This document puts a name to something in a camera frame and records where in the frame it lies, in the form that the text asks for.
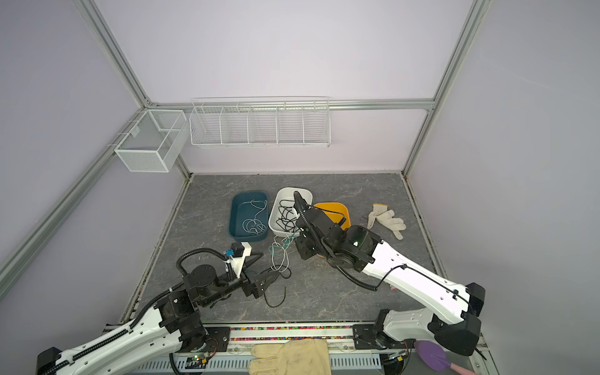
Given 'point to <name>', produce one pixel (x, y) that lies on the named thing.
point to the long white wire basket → (260, 121)
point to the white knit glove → (384, 216)
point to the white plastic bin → (287, 193)
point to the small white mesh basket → (155, 141)
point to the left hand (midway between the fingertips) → (269, 266)
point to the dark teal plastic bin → (248, 216)
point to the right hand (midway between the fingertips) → (301, 237)
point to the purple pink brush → (432, 355)
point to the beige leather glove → (297, 356)
